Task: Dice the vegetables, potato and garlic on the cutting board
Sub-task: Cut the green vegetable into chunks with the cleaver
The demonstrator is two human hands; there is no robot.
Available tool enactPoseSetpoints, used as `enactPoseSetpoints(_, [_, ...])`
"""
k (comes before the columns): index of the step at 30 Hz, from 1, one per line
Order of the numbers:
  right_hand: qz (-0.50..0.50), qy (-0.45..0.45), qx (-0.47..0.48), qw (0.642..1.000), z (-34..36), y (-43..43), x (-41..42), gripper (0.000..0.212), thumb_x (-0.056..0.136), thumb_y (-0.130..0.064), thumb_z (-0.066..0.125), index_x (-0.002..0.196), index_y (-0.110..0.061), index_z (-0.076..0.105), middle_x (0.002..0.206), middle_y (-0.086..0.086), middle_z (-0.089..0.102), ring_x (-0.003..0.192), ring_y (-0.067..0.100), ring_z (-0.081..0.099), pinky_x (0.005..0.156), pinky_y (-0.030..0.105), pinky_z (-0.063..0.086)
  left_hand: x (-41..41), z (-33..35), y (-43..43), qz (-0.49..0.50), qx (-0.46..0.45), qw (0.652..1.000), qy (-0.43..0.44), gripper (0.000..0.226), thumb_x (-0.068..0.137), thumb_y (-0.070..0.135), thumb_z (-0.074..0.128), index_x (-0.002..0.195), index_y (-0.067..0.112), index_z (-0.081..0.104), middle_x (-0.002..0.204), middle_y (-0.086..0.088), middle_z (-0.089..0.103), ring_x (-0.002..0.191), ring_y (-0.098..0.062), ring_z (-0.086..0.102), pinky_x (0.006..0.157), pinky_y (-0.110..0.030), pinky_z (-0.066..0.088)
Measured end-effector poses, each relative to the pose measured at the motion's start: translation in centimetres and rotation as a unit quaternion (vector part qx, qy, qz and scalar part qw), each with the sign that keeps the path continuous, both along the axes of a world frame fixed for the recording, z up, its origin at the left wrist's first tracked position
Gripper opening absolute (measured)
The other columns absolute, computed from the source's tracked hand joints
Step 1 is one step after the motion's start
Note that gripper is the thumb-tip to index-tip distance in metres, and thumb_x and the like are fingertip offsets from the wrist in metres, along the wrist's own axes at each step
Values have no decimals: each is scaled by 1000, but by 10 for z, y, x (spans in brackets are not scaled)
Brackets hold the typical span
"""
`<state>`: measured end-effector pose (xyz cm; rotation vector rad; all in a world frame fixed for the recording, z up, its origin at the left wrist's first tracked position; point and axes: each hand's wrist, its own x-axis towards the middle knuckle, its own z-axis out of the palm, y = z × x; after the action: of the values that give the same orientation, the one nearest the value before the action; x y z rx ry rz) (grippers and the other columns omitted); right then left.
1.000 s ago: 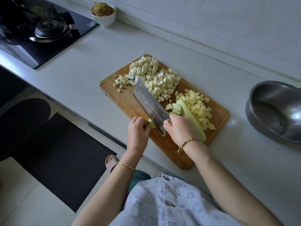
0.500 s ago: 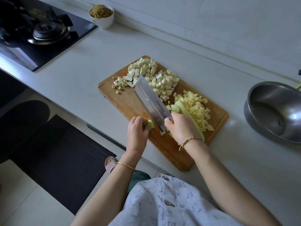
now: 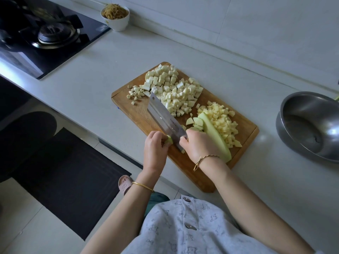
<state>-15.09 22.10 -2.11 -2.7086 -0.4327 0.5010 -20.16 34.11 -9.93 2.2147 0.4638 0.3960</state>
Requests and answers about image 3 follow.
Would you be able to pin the person's right forearm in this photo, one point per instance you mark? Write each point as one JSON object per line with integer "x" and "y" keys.
{"x": 259, "y": 209}

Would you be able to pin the wooden cutting board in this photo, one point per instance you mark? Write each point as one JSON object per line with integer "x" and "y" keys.
{"x": 140, "y": 116}

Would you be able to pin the deep stainless steel bowl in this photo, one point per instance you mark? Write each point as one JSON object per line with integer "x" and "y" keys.
{"x": 318, "y": 124}

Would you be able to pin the green cucumber half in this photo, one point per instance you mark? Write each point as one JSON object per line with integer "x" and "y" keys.
{"x": 214, "y": 135}

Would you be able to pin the pile of garlic cloves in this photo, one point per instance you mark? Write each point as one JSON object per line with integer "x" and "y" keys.
{"x": 134, "y": 94}

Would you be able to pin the peeled yellow potato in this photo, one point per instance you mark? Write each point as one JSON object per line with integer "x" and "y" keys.
{"x": 225, "y": 120}

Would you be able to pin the dark green trousers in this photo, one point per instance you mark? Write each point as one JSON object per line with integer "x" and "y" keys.
{"x": 159, "y": 198}

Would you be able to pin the person's left hand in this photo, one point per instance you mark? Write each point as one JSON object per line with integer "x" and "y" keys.
{"x": 155, "y": 153}

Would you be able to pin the black floor mat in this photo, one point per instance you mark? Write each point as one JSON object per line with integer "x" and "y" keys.
{"x": 74, "y": 185}

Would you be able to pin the white patterned garment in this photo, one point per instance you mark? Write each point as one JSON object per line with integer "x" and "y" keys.
{"x": 196, "y": 230}

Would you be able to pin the person's right hand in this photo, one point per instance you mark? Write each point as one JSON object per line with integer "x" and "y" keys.
{"x": 198, "y": 145}

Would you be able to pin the person's left forearm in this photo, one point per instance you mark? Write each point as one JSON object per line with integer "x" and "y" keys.
{"x": 119, "y": 222}

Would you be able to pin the person's left foot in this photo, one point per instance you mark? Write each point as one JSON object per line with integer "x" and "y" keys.
{"x": 125, "y": 183}

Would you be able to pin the black gas stove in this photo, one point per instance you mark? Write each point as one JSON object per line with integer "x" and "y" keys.
{"x": 32, "y": 55}

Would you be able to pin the pile of white diced vegetable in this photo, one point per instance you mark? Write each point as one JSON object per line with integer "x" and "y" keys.
{"x": 183, "y": 97}

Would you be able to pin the gold bangle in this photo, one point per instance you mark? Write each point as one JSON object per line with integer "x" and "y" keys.
{"x": 143, "y": 186}

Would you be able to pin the white bowl of noodles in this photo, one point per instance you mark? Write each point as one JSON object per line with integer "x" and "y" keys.
{"x": 115, "y": 19}

